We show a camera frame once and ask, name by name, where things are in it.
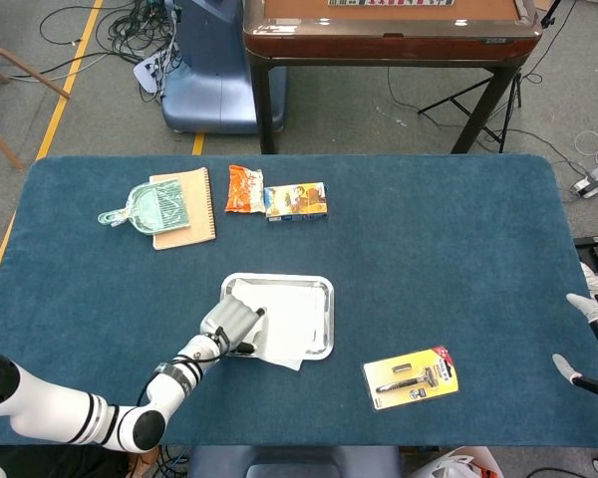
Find yellow razor blister pack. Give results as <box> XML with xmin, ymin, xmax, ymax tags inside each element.
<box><xmin>362</xmin><ymin>346</ymin><xmax>460</xmax><ymax>412</ymax></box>

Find face-up mahjong tile row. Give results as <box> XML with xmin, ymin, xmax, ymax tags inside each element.
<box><xmin>327</xmin><ymin>0</ymin><xmax>455</xmax><ymax>8</ymax></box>

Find colourful printed carton box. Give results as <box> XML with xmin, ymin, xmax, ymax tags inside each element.
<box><xmin>262</xmin><ymin>181</ymin><xmax>329</xmax><ymax>224</ymax></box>

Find blue felt table cover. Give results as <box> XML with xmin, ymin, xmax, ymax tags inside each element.
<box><xmin>0</xmin><ymin>152</ymin><xmax>598</xmax><ymax>448</ymax></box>

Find wooden chair with white seat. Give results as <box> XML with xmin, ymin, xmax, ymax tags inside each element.
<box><xmin>0</xmin><ymin>14</ymin><xmax>71</xmax><ymax>171</ymax></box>

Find brown mahjong table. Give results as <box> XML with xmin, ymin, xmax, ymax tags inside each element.
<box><xmin>242</xmin><ymin>0</ymin><xmax>544</xmax><ymax>155</ymax></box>

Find green dustpan brush set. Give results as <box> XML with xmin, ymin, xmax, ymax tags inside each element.
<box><xmin>97</xmin><ymin>177</ymin><xmax>193</xmax><ymax>236</ymax></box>

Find orange snack bag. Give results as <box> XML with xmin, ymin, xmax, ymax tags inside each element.
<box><xmin>223</xmin><ymin>164</ymin><xmax>265</xmax><ymax>215</ymax></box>

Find black tripod stand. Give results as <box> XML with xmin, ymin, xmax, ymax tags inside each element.
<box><xmin>417</xmin><ymin>0</ymin><xmax>564</xmax><ymax>154</ymax></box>

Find tangled black floor cables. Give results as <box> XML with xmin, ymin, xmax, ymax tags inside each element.
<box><xmin>39</xmin><ymin>0</ymin><xmax>180</xmax><ymax>104</ymax></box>

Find white socket board with plugs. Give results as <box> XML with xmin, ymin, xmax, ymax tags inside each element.
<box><xmin>133</xmin><ymin>53</ymin><xmax>169</xmax><ymax>96</ymax></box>

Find white power strip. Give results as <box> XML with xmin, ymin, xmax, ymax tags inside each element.
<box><xmin>570</xmin><ymin>163</ymin><xmax>598</xmax><ymax>199</ymax></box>

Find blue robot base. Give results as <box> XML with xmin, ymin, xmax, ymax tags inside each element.
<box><xmin>161</xmin><ymin>0</ymin><xmax>288</xmax><ymax>134</ymax></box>

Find kraft spiral notebook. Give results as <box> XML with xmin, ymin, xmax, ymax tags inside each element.
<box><xmin>149</xmin><ymin>166</ymin><xmax>217</xmax><ymax>251</ymax></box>

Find silver metal tray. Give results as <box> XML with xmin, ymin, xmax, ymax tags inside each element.
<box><xmin>219</xmin><ymin>272</ymin><xmax>336</xmax><ymax>361</ymax></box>

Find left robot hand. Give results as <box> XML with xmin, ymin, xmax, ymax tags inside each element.
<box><xmin>200</xmin><ymin>295</ymin><xmax>268</xmax><ymax>358</ymax></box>

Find white coiled cable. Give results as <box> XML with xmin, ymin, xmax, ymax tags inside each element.
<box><xmin>573</xmin><ymin>129</ymin><xmax>598</xmax><ymax>166</ymax></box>

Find white shoe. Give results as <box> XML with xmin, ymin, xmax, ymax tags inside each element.
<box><xmin>579</xmin><ymin>262</ymin><xmax>598</xmax><ymax>296</ymax></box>

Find grey-blue robot torso base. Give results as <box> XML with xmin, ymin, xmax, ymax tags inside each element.
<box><xmin>186</xmin><ymin>444</ymin><xmax>403</xmax><ymax>478</ymax></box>

